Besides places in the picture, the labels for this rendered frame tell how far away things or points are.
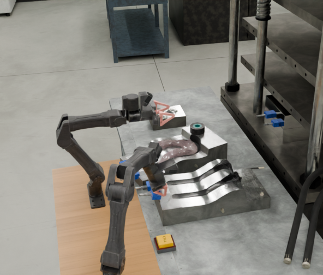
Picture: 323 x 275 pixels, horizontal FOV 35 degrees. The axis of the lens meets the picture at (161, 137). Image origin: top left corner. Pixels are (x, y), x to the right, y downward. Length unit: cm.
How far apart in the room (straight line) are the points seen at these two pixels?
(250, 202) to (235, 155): 49
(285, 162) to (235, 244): 72
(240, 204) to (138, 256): 52
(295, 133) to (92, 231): 128
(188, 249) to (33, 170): 234
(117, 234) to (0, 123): 334
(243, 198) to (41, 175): 224
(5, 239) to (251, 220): 189
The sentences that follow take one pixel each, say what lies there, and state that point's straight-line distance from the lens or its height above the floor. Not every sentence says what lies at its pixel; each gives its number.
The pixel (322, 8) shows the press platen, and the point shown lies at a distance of 268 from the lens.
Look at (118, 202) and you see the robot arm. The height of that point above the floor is 114.
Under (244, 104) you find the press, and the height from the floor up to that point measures 78.
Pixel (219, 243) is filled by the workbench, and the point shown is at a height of 80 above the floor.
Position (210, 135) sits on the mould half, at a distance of 273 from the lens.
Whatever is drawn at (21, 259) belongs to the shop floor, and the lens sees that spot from 347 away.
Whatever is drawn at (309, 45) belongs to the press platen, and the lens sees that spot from 292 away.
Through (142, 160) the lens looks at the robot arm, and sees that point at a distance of 200.
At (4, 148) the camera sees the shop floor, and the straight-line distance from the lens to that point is 469.
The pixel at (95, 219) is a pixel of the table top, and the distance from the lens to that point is 237.
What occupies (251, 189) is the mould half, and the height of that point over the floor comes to 86.
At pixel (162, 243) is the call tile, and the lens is 215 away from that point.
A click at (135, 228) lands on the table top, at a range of 229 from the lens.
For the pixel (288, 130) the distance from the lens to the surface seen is 291.
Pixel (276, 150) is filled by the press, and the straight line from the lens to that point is 287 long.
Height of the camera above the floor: 227
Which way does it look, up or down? 30 degrees down
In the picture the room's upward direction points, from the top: 3 degrees counter-clockwise
